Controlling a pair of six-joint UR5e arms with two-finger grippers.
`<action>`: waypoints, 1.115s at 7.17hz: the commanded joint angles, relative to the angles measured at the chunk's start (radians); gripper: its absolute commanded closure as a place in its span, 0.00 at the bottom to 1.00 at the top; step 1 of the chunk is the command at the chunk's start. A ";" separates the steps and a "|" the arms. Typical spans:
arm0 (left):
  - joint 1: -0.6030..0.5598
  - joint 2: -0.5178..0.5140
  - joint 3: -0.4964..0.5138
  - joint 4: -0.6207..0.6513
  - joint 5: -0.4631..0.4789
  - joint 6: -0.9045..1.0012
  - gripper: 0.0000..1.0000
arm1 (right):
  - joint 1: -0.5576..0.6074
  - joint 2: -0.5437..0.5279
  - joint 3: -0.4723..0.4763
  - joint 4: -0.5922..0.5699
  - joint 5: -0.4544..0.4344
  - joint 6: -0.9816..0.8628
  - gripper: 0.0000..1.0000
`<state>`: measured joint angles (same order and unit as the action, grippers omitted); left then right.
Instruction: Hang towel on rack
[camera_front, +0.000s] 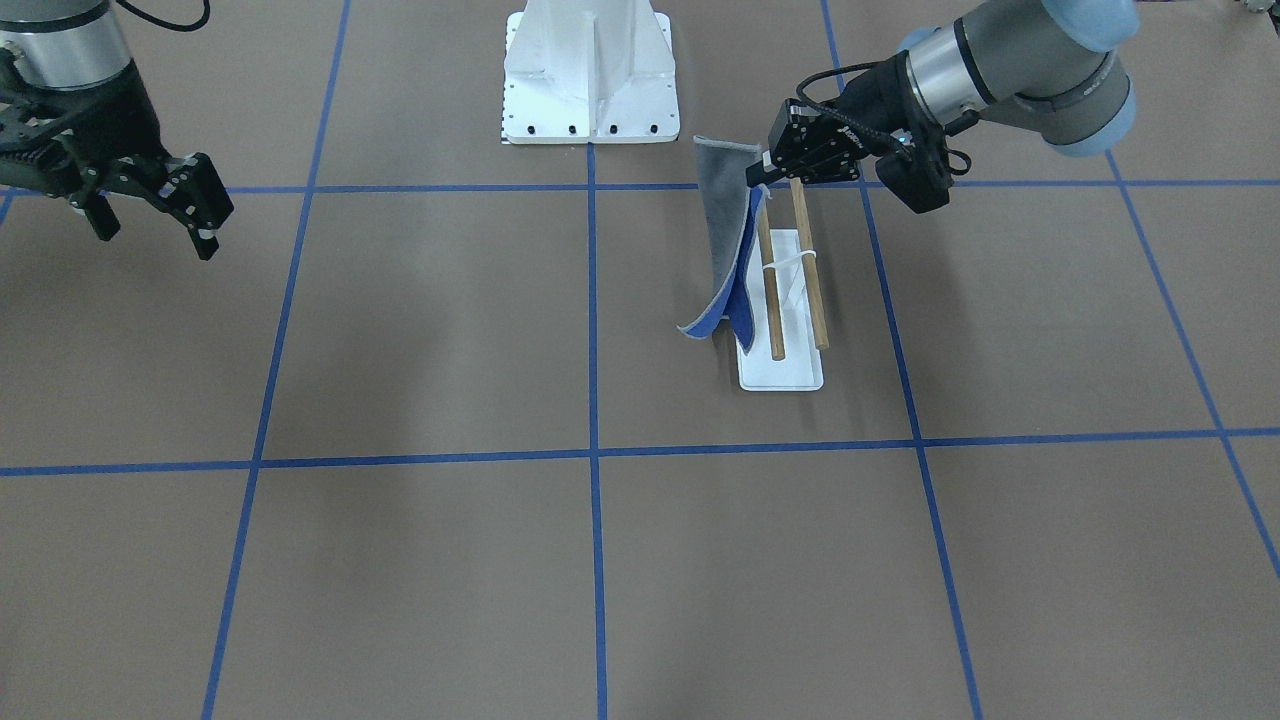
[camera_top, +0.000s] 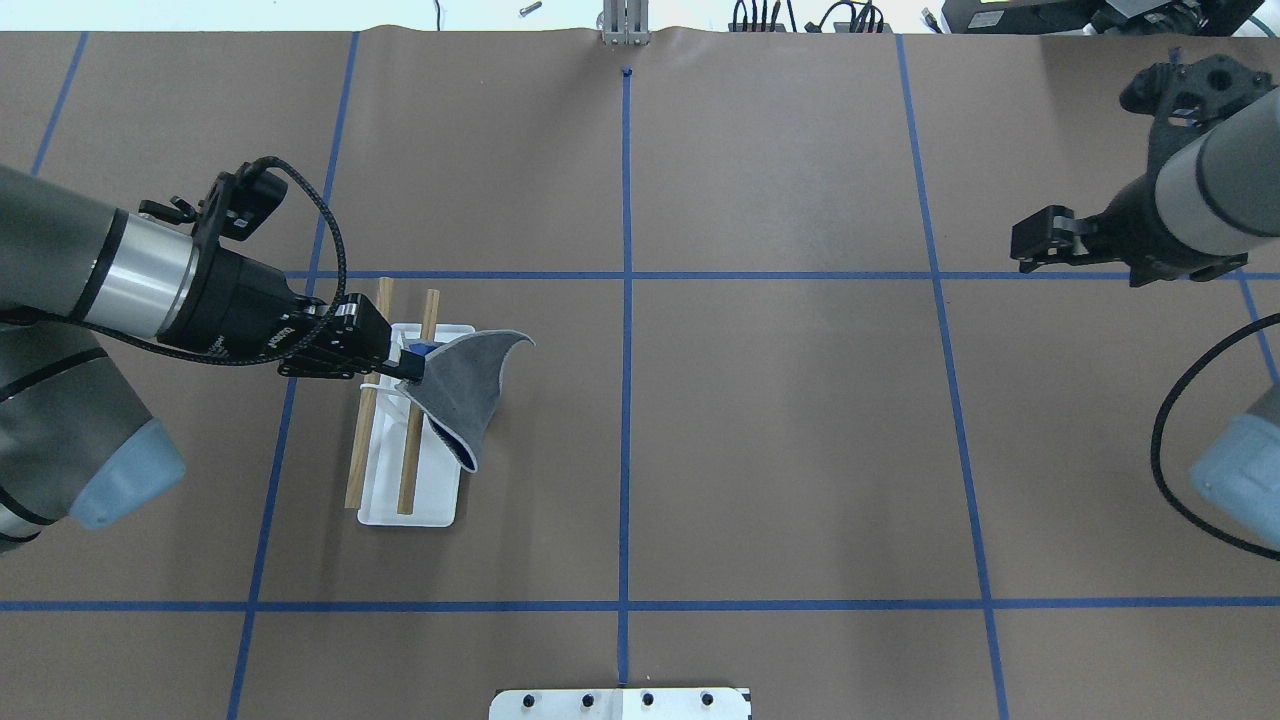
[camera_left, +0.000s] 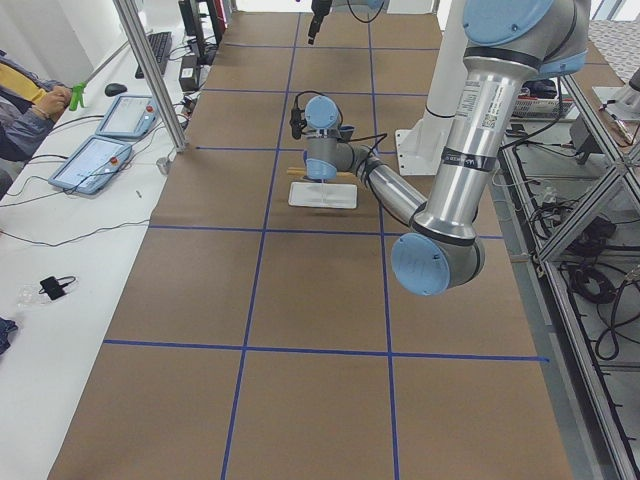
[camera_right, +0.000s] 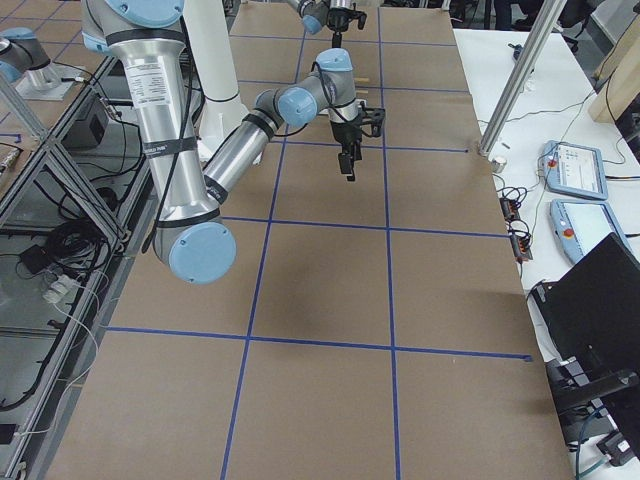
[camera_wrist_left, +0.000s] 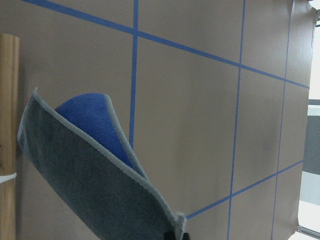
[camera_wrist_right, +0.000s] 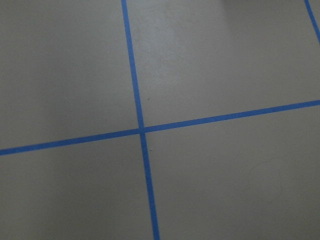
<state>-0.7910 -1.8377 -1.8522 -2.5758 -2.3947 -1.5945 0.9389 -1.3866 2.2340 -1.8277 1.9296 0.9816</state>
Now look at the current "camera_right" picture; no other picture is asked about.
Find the blue teach pendant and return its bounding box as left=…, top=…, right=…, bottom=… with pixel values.
left=550, top=199, right=630, bottom=264
left=539, top=140, right=608, bottom=200

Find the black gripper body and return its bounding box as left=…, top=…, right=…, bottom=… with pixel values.
left=327, top=8, right=366, bottom=48
left=327, top=102, right=386, bottom=152

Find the far blue teach pendant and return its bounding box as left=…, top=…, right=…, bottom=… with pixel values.
left=539, top=140, right=608, bottom=200

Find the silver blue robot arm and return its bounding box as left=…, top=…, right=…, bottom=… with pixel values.
left=81, top=1, right=385, bottom=284
left=289, top=1, right=367, bottom=182

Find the near blue teach pendant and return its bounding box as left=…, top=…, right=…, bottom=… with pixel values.
left=550, top=199, right=630, bottom=264

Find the black laptop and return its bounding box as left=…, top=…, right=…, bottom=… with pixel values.
left=530, top=233, right=639, bottom=373

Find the aluminium frame post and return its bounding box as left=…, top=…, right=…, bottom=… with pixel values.
left=478, top=0, right=566, bottom=157

